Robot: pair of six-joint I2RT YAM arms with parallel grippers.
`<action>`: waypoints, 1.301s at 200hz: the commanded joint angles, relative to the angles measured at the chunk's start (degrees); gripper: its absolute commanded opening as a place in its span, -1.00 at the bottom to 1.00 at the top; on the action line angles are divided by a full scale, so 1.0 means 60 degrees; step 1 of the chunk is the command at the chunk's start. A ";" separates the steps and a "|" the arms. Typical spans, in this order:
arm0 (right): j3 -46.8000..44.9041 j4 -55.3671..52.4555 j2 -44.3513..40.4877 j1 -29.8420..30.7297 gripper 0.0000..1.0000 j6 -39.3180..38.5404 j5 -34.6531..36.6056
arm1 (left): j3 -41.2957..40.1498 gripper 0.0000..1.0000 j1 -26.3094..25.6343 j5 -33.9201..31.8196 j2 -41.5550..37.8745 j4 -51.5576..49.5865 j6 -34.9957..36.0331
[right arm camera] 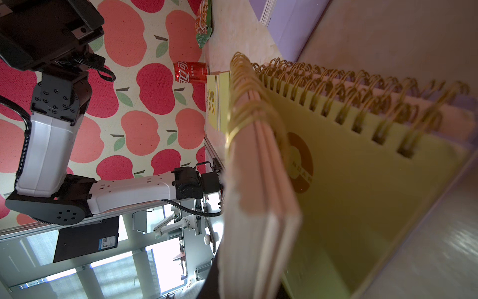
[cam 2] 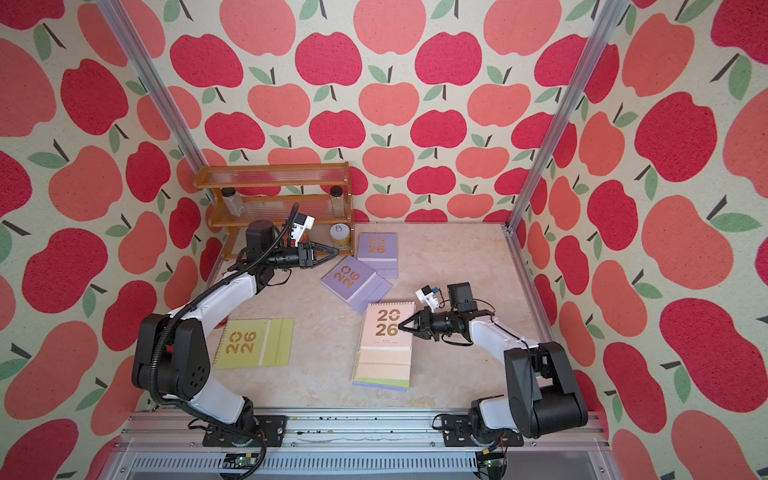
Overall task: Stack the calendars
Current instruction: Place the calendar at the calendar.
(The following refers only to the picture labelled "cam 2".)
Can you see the purple calendar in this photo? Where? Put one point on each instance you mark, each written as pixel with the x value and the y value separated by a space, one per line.
pixel 378 389
pixel 356 284
pixel 379 250

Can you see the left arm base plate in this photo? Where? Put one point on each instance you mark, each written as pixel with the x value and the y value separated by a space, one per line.
pixel 250 433

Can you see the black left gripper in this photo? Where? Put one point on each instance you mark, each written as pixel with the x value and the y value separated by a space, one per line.
pixel 308 250

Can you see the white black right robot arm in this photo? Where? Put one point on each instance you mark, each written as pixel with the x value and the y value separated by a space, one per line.
pixel 543 395

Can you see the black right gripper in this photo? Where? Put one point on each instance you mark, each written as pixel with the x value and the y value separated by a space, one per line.
pixel 425 323

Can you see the orange wooden shelf rack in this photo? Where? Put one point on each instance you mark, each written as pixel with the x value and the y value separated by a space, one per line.
pixel 307 185

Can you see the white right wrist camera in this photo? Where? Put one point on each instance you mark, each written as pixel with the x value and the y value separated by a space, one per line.
pixel 428 296

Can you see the aluminium post right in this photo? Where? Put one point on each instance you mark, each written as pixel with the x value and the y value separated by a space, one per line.
pixel 606 22

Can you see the aluminium post left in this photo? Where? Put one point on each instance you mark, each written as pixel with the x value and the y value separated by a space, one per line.
pixel 129 38

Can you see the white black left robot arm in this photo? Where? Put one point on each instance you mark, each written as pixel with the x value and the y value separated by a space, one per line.
pixel 172 362

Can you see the glass jar left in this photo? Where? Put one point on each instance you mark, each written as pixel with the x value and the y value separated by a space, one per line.
pixel 233 201

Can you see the aluminium frame rail front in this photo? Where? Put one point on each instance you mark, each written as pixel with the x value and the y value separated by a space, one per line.
pixel 351 443

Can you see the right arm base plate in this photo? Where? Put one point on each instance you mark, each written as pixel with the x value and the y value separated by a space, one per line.
pixel 469 430

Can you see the glass jar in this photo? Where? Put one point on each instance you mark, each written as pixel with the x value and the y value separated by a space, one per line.
pixel 337 198
pixel 233 201

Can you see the green calendar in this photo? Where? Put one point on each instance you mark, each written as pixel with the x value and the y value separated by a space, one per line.
pixel 383 382
pixel 252 343

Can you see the aluminium post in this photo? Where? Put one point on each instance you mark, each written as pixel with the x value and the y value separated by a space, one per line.
pixel 606 22
pixel 129 38

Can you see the glass jar right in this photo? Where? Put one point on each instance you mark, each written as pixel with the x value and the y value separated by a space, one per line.
pixel 337 198

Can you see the pink calendar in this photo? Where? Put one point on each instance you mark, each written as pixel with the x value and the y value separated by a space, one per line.
pixel 385 351

